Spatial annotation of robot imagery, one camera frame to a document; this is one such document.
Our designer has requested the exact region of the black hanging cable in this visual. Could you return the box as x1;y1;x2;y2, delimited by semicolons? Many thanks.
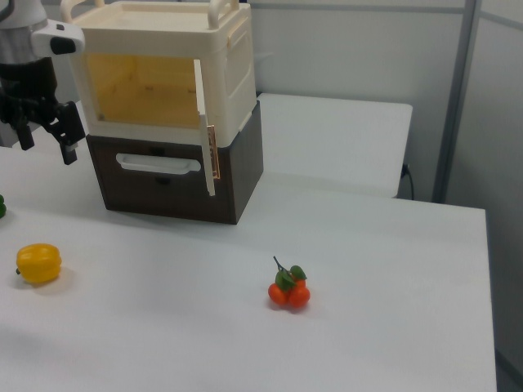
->
402;163;415;201

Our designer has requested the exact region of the dark brown wooden drawer box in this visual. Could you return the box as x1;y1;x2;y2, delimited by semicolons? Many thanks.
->
85;100;265;226

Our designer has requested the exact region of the grey metal partition post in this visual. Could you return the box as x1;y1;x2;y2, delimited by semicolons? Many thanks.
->
431;0;481;204

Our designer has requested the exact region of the orange tangerine cluster with leaves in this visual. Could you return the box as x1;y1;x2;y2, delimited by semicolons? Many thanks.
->
267;256;311;310

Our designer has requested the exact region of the yellow bell pepper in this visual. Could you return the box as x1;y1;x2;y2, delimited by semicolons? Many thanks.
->
15;243;62;285

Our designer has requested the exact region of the cream plastic cabinet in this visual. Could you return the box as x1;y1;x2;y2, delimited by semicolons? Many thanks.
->
60;0;258;149

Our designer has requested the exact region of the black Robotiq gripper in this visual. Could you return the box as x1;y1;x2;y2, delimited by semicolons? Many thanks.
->
0;56;87;166

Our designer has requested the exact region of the white drawer handle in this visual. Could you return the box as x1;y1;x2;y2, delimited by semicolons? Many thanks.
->
115;152;203;176

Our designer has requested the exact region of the cream cabinet door copper handle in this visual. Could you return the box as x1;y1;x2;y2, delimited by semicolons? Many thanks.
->
192;58;222;198

